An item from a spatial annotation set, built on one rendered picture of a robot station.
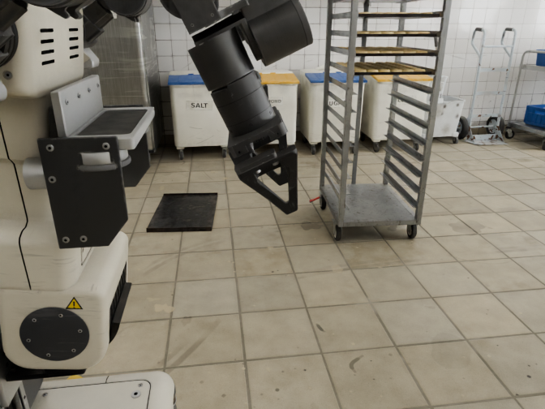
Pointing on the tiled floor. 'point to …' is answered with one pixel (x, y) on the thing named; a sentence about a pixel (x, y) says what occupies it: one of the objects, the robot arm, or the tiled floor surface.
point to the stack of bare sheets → (184, 213)
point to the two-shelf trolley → (514, 103)
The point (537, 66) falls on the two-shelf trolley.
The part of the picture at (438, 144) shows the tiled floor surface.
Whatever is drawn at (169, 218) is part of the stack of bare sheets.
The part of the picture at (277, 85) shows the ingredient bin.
